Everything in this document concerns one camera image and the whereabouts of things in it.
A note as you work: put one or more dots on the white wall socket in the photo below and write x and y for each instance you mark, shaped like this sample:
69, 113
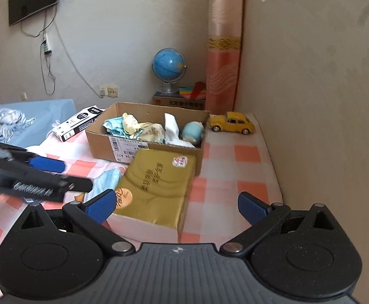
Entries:
103, 91
113, 91

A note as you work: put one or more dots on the brown cardboard box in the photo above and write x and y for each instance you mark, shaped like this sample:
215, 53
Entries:
108, 142

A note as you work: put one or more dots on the pink checked tablecloth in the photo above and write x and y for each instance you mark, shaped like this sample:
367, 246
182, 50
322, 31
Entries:
222, 164

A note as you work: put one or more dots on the light blue plush toy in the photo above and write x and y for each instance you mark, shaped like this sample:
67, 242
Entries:
192, 131

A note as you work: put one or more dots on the gold tissue pack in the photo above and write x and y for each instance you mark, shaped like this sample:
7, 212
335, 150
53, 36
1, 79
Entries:
152, 183

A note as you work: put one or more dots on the light blue face mask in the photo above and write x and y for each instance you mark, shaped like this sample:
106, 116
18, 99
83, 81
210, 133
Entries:
106, 180
116, 126

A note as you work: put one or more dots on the crumpled white blue cloth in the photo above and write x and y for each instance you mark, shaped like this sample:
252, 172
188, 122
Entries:
6, 120

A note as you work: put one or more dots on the blue bed sheet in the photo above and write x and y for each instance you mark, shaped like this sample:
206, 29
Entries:
45, 110

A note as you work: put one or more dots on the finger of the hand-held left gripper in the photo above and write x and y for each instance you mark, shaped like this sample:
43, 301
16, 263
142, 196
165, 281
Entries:
45, 180
48, 164

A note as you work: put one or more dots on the cream satin cloth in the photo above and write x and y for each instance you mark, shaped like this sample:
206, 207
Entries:
129, 123

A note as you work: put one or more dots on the black and white box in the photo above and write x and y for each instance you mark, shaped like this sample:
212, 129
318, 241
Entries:
76, 123

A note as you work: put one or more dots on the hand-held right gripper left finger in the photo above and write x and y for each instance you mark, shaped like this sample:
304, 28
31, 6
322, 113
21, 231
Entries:
100, 205

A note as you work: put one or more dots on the yellow toy car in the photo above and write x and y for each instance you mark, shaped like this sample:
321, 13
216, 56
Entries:
232, 122

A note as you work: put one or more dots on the white power strip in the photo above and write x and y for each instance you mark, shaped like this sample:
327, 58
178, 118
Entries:
47, 44

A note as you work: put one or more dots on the black wall television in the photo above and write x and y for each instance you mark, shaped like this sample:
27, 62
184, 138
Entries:
32, 0

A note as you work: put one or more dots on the pink patterned curtain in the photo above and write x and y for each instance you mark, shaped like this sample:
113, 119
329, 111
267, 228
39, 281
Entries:
224, 53

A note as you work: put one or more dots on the small brown printed box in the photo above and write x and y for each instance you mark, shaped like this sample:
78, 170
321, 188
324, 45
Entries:
178, 103

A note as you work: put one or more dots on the colourful paper stack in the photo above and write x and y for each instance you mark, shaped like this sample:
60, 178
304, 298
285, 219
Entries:
192, 93

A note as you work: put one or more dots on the blue desk globe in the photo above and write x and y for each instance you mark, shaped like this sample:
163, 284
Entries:
168, 63

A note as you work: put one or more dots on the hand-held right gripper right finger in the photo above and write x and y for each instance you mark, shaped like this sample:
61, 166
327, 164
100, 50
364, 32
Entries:
254, 207

